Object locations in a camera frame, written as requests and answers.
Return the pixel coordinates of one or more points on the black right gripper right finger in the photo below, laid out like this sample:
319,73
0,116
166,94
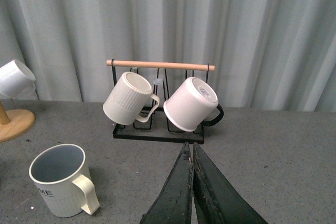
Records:
216,200

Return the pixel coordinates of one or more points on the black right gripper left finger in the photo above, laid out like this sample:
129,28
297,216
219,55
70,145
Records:
174,203

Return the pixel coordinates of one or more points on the cream HOME mug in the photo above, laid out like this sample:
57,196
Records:
62,177

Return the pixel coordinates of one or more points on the cream ribbed hanging mug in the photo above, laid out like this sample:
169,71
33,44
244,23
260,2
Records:
128,98

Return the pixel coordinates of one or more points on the grey pleated curtain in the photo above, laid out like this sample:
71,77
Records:
268,54

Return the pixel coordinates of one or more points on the wooden mug tree stand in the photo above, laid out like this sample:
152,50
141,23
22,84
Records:
15,122

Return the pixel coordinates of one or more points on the white mug on tree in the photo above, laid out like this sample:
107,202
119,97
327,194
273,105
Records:
17,78

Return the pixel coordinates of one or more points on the white mug black handle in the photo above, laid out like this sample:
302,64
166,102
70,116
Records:
193,103

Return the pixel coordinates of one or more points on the black wire mug rack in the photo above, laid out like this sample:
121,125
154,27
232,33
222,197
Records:
158,128

